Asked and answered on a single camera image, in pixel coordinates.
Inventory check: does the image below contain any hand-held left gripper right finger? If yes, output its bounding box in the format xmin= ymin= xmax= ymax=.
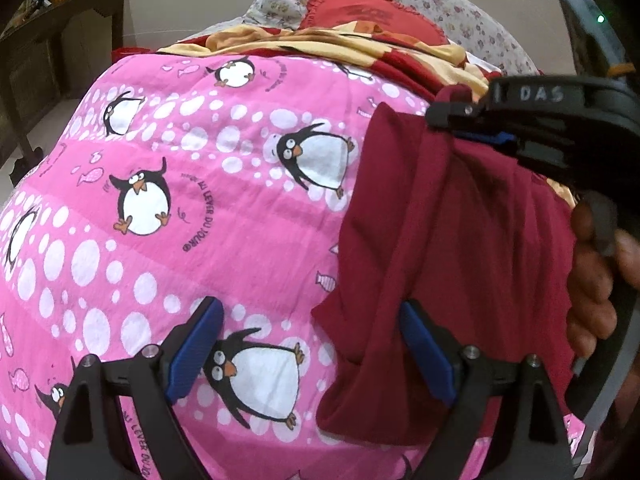
xmin=398 ymin=299 xmax=576 ymax=480

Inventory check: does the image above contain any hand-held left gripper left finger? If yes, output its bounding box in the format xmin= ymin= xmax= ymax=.
xmin=46 ymin=296 xmax=224 ymax=480

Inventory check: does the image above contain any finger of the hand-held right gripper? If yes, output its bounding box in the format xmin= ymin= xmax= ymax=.
xmin=452 ymin=127 xmax=521 ymax=156
xmin=425 ymin=100 xmax=496 ymax=130

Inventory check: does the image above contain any maroon fleece garment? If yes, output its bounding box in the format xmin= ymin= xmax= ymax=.
xmin=311 ymin=85 xmax=583 ymax=446

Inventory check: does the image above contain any person's right hand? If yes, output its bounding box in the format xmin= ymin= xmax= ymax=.
xmin=565 ymin=202 xmax=640 ymax=358

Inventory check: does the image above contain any red heart-shaped pillow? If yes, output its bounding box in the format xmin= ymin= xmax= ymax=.
xmin=300 ymin=0 xmax=448 ymax=46

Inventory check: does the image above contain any pink penguin print blanket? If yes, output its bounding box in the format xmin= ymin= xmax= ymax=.
xmin=0 ymin=52 xmax=596 ymax=480

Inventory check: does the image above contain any yellow and red patterned blanket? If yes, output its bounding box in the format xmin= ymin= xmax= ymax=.
xmin=157 ymin=22 xmax=576 ymax=208

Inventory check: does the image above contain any red cloth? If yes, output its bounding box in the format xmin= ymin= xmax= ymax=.
xmin=112 ymin=46 xmax=151 ymax=63

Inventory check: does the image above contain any dark wooden table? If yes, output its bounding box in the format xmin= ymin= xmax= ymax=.
xmin=0 ymin=0 xmax=126 ymax=171

